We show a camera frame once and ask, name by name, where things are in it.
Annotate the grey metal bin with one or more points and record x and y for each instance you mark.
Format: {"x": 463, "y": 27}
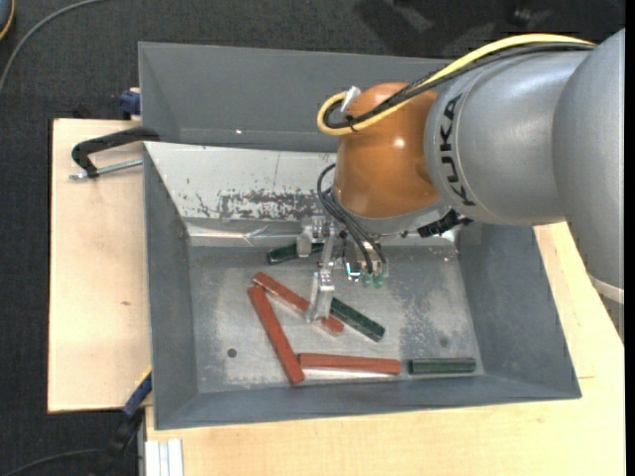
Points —
{"x": 238, "y": 315}

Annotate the dark green flat block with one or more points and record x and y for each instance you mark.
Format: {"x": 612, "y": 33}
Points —
{"x": 283, "y": 254}
{"x": 359, "y": 321}
{"x": 441, "y": 366}

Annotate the pale wood flat board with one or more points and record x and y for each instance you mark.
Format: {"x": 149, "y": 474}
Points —
{"x": 96, "y": 275}

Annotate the black cylinder on white bracket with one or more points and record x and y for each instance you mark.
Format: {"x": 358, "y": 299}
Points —
{"x": 439, "y": 227}

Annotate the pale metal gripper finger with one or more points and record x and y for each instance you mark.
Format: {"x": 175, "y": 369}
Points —
{"x": 317, "y": 231}
{"x": 321, "y": 300}

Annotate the red-brown flat block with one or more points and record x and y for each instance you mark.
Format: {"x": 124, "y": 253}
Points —
{"x": 275, "y": 335}
{"x": 347, "y": 363}
{"x": 285, "y": 293}

